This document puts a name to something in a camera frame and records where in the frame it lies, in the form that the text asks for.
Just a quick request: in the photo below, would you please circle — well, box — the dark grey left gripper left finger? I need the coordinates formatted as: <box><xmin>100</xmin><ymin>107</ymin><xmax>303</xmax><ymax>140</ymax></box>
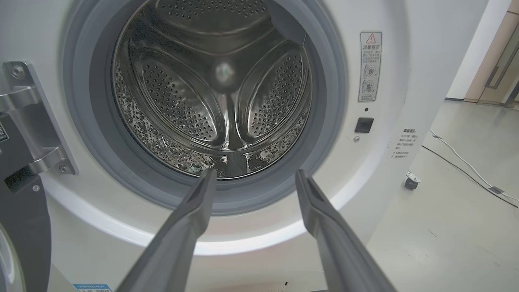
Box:
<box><xmin>116</xmin><ymin>168</ymin><xmax>218</xmax><ymax>292</ymax></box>

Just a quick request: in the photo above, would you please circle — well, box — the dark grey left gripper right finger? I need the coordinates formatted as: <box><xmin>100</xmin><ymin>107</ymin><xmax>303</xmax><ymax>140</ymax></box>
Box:
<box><xmin>295</xmin><ymin>169</ymin><xmax>398</xmax><ymax>292</ymax></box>

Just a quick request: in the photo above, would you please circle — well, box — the grey washing machine door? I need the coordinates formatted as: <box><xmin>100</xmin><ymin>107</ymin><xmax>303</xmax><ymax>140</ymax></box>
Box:
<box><xmin>0</xmin><ymin>114</ymin><xmax>52</xmax><ymax>292</ymax></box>

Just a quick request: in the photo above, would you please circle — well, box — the white front-load washing machine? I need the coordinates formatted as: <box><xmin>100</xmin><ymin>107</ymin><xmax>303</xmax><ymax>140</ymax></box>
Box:
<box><xmin>0</xmin><ymin>0</ymin><xmax>489</xmax><ymax>292</ymax></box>

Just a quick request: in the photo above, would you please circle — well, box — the black door latch socket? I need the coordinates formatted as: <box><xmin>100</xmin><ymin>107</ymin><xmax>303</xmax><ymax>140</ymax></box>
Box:
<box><xmin>354</xmin><ymin>117</ymin><xmax>374</xmax><ymax>133</ymax></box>

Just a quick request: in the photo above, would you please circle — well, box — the stainless steel washing machine drum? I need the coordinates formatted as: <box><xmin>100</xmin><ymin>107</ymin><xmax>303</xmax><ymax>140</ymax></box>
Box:
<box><xmin>112</xmin><ymin>0</ymin><xmax>313</xmax><ymax>180</ymax></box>

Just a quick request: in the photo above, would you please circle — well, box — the metal door hinge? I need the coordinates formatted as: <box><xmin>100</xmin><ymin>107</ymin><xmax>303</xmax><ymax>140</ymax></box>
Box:
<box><xmin>0</xmin><ymin>61</ymin><xmax>77</xmax><ymax>191</ymax></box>

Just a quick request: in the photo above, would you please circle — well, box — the wood framed glass door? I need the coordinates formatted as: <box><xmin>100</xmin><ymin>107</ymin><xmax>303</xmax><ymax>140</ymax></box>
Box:
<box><xmin>464</xmin><ymin>10</ymin><xmax>519</xmax><ymax>108</ymax></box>

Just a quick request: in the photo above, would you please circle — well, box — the blue energy label sticker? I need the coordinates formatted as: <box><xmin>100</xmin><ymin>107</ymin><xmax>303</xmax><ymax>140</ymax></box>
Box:
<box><xmin>73</xmin><ymin>284</ymin><xmax>113</xmax><ymax>292</ymax></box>

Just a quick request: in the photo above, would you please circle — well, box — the black caster wheel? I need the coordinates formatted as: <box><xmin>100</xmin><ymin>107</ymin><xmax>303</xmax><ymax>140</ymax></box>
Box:
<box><xmin>405</xmin><ymin>171</ymin><xmax>421</xmax><ymax>190</ymax></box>

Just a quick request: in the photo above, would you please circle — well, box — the white warning sticker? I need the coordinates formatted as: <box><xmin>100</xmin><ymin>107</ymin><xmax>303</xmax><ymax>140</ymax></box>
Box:
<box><xmin>358</xmin><ymin>32</ymin><xmax>382</xmax><ymax>102</ymax></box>

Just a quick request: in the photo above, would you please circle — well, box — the black floor cable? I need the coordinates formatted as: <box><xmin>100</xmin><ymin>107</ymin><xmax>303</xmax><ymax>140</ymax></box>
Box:
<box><xmin>422</xmin><ymin>145</ymin><xmax>519</xmax><ymax>209</ymax></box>

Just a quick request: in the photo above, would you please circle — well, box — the white floor cable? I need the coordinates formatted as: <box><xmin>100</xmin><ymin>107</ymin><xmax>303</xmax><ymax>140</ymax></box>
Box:
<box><xmin>430</xmin><ymin>129</ymin><xmax>519</xmax><ymax>203</ymax></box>

